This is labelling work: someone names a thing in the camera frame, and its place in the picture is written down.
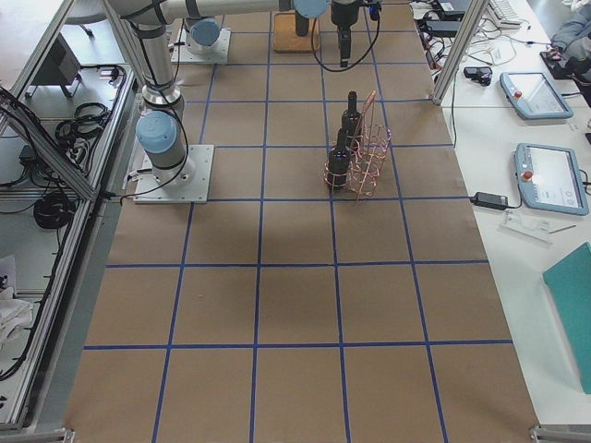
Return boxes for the aluminium frame post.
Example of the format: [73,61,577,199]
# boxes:
[431,0,488,105]

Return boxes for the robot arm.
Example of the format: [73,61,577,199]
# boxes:
[107,0,369,110]
[184,17,221,54]

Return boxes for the wooden tray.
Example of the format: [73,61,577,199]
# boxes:
[272,11,320,54]

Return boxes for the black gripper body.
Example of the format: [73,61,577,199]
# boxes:
[331,0,361,43]

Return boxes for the copper wire wine basket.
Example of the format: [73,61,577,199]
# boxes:
[324,90,392,199]

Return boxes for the blue teach pendant far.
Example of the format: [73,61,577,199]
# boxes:
[500,72,573,120]

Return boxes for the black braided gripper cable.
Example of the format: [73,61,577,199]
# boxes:
[311,0,382,73]

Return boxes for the dark wine bottle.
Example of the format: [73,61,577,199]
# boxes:
[326,127,351,192]
[295,12,309,37]
[341,90,362,150]

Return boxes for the blue teach pendant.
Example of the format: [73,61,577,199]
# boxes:
[500,72,573,120]
[514,143,589,216]

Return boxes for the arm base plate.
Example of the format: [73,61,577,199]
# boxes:
[171,29,231,65]
[133,145,214,204]

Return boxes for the black power adapter right desk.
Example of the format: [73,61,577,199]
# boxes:
[469,192,509,210]

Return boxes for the blue teach pendant near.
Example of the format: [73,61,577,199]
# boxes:
[514,143,589,216]

